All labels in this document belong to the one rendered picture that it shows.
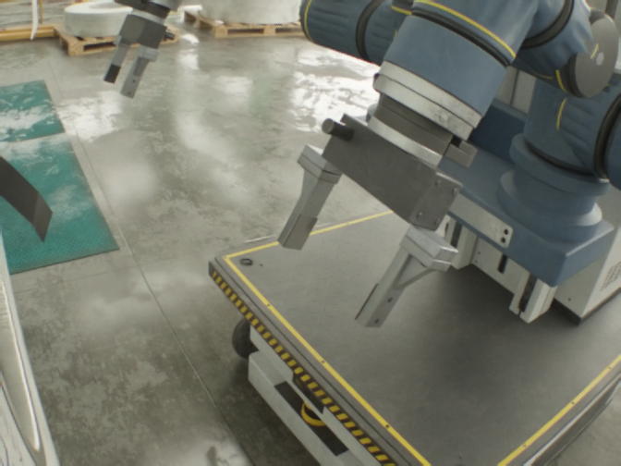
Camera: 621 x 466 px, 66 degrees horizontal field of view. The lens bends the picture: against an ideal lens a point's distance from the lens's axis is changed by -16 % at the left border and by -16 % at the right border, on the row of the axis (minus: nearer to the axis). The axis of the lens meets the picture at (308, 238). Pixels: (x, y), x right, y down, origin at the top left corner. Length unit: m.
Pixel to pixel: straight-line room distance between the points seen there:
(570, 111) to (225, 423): 1.20
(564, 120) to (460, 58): 0.59
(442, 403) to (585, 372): 0.46
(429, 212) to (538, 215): 0.62
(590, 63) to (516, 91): 0.95
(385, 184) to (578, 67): 0.26
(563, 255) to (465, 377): 0.44
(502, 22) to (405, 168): 0.16
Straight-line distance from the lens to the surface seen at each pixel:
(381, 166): 0.50
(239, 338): 1.68
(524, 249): 1.11
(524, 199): 1.12
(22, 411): 0.99
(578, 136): 1.03
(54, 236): 2.43
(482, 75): 0.49
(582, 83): 0.63
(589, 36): 0.61
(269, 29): 6.35
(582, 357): 1.58
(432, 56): 0.48
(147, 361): 1.78
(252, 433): 1.59
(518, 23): 0.51
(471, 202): 1.17
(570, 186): 1.07
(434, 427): 1.22
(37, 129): 3.65
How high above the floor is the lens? 1.26
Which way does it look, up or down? 32 degrees down
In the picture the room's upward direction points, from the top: 7 degrees clockwise
